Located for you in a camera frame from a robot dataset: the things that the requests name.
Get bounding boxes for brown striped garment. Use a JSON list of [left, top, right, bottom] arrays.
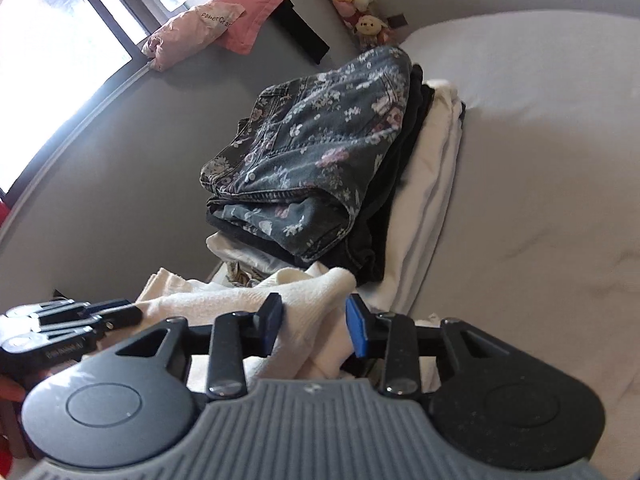
[[224, 261, 265, 288]]

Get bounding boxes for plush toy tube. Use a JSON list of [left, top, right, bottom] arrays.
[[330, 0, 396, 51]]

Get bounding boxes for black folded garment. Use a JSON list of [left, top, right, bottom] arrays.
[[212, 62, 434, 284]]

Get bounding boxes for grey bed sheet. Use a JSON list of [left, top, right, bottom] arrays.
[[209, 8, 640, 478]]

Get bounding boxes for cream sweater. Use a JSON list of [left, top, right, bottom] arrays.
[[134, 264, 442, 394]]

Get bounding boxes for pink pillow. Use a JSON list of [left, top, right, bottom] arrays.
[[142, 0, 246, 72]]

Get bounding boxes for white folded garment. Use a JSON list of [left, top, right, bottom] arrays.
[[136, 231, 281, 311]]

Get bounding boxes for folded beige garment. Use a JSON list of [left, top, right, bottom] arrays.
[[358, 79, 464, 314]]

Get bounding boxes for floral black jeans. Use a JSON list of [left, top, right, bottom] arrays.
[[201, 47, 412, 262]]

